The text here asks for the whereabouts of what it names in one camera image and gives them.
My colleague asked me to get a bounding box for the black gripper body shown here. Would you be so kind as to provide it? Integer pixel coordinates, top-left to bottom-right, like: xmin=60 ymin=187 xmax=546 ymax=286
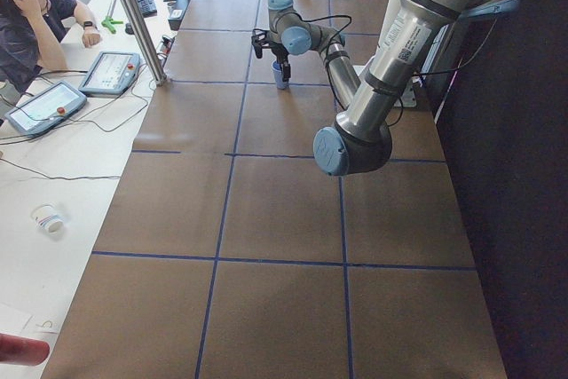
xmin=251 ymin=28 xmax=288 ymax=64

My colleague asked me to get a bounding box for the light blue ribbed cup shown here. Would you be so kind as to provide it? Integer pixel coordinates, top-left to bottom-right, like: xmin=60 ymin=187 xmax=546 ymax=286
xmin=272 ymin=61 xmax=288 ymax=90

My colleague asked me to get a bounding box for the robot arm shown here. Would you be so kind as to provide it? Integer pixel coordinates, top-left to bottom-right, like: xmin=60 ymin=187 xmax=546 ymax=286
xmin=251 ymin=0 xmax=520 ymax=176

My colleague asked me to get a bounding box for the seated person in blue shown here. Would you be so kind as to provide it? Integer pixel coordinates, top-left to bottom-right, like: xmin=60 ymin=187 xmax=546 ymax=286
xmin=1 ymin=0 xmax=101 ymax=92

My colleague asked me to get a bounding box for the white paper cup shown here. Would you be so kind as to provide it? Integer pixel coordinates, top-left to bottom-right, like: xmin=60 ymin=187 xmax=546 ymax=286
xmin=30 ymin=204 xmax=64 ymax=233

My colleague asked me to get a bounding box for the far teach pendant tablet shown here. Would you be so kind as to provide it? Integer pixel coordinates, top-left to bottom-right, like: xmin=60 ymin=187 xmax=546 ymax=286
xmin=78 ymin=51 xmax=141 ymax=98

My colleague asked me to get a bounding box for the teach pendant tablet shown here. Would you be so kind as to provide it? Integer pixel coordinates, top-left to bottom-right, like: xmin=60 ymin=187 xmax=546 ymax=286
xmin=4 ymin=82 xmax=87 ymax=136
xmin=78 ymin=51 xmax=141 ymax=98

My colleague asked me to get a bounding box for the green plastic tool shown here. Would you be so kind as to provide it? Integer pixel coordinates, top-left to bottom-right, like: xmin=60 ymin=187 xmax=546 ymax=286
xmin=101 ymin=16 xmax=123 ymax=35

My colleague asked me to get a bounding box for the near teach pendant tablet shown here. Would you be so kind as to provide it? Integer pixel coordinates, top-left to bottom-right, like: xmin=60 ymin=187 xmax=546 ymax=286
xmin=4 ymin=82 xmax=87 ymax=136

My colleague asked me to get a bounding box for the white side table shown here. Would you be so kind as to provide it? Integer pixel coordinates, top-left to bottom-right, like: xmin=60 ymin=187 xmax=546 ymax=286
xmin=0 ymin=0 xmax=209 ymax=379

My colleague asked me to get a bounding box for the red cylinder object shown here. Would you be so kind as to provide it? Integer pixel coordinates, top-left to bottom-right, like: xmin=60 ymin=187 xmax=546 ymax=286
xmin=0 ymin=334 xmax=51 ymax=366

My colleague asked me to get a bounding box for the aluminium frame post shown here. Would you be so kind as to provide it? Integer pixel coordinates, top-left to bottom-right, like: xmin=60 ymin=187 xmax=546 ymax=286
xmin=121 ymin=0 xmax=167 ymax=86

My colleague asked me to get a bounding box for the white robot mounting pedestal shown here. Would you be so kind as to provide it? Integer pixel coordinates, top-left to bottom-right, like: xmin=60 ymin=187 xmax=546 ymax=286
xmin=359 ymin=0 xmax=417 ymax=108

